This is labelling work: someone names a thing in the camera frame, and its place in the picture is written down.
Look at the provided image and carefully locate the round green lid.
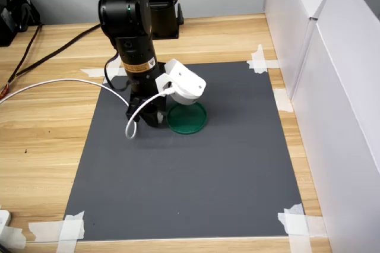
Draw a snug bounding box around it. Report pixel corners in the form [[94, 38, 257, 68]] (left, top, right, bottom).
[[166, 100, 208, 136]]

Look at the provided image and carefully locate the white masking tape strip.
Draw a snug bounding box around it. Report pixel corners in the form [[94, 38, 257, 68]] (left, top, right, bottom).
[[102, 56, 123, 85], [0, 225, 27, 250], [251, 44, 267, 74], [283, 203, 313, 253], [80, 67, 127, 79], [277, 212, 328, 237], [273, 87, 294, 113], [57, 210, 86, 253], [246, 59, 280, 70], [28, 220, 86, 242]]

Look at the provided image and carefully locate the dark grey mat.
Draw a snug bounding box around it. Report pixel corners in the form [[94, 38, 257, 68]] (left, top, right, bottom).
[[64, 61, 306, 241]]

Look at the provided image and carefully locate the black equipment box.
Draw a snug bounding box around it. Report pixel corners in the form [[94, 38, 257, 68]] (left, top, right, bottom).
[[0, 0, 43, 48]]

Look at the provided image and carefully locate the white partition panel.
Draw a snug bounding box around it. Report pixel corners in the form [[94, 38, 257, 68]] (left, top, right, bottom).
[[262, 0, 350, 102], [290, 0, 380, 253]]

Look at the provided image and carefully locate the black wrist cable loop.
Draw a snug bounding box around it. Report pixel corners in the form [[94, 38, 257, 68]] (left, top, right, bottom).
[[103, 52, 132, 93]]

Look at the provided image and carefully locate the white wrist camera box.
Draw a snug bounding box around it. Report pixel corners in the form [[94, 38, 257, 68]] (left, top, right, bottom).
[[154, 58, 207, 106]]

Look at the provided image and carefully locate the white camera cable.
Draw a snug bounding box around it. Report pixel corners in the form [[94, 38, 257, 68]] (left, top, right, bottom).
[[0, 78, 176, 141]]

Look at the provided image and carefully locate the thick black cable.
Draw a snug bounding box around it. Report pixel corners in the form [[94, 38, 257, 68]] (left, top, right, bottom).
[[13, 23, 102, 77]]

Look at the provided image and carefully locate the thin black cable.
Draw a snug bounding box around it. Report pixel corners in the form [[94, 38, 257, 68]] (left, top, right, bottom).
[[7, 24, 43, 84]]

